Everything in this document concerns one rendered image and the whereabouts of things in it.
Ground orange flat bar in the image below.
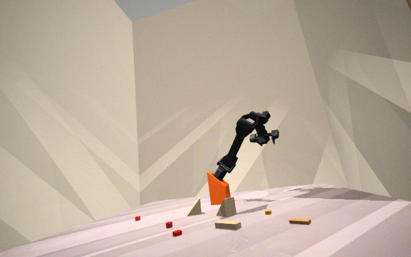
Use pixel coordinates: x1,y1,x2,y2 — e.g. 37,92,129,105
289,218,311,225

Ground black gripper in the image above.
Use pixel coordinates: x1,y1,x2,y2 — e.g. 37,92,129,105
249,127,279,145

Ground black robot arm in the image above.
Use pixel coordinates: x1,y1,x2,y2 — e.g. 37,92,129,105
212,111,270,181

